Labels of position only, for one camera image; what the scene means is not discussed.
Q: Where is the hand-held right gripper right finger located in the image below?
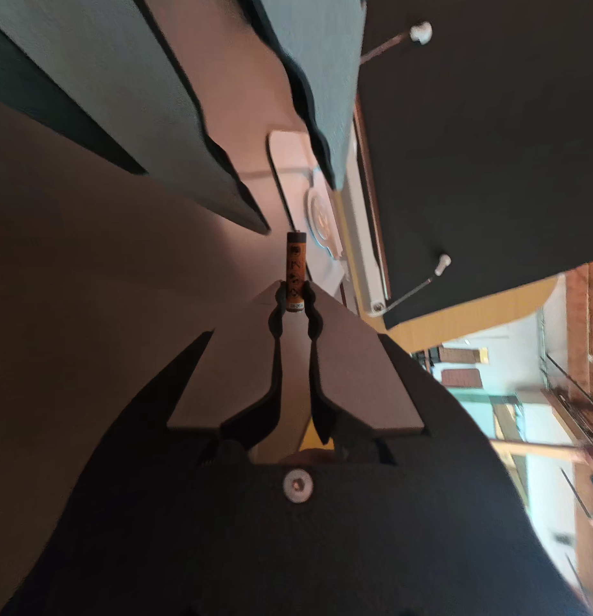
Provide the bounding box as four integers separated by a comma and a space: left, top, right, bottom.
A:
306, 281, 426, 446

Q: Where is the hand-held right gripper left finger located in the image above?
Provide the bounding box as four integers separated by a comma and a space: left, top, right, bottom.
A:
167, 280, 284, 450

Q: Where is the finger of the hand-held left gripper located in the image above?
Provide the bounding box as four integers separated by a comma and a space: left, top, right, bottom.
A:
250, 0, 368, 192
0, 0, 271, 236

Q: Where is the yellow storage bin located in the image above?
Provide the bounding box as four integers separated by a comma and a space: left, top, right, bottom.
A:
299, 416, 336, 451

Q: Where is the orange battery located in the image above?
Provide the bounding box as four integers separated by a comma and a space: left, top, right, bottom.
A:
286, 231, 308, 313

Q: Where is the silver clamp bar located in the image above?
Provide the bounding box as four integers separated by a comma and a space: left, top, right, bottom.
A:
342, 96, 392, 317

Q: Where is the black board with wooden edge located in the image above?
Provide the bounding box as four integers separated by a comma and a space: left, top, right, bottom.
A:
354, 0, 593, 357

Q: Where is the wire clip with white tip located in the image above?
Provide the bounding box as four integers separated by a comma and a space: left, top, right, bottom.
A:
360, 21, 433, 64
373, 254, 452, 314

